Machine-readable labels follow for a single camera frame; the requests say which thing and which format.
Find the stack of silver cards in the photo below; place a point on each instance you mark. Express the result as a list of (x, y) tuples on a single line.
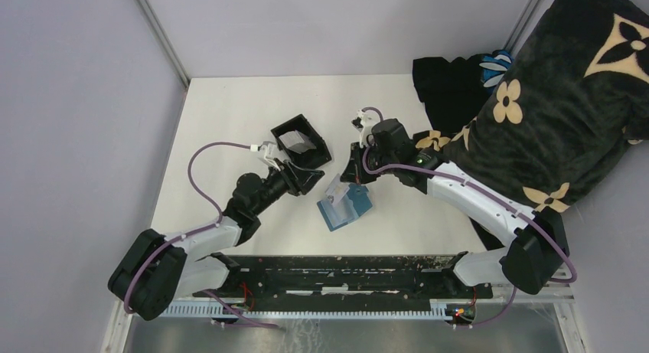
[(297, 142)]

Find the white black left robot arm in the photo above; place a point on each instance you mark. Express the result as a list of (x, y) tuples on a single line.
[(158, 269)]

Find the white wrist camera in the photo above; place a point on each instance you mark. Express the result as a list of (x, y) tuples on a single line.
[(364, 123), (268, 153)]

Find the black plastic card bin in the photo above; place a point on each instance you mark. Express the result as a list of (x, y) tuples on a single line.
[(312, 159)]

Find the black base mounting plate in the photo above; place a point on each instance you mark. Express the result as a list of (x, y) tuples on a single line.
[(345, 283)]

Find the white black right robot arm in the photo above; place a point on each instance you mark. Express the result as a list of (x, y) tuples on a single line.
[(533, 243)]

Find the black cloth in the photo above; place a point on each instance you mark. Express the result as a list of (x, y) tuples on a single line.
[(452, 91)]

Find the black floral fleece blanket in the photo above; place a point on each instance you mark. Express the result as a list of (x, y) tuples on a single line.
[(572, 103)]

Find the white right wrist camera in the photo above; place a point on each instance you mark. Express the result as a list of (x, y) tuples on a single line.
[(364, 123)]

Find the blue leather card holder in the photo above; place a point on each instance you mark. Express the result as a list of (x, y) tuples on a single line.
[(354, 205)]

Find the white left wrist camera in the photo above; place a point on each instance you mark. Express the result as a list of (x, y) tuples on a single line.
[(268, 153)]

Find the blue white patterned cloth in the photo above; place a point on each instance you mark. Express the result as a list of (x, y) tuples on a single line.
[(493, 68)]

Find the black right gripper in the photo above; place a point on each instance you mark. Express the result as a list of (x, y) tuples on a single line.
[(353, 171)]

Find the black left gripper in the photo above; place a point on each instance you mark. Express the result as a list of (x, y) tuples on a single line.
[(305, 179)]

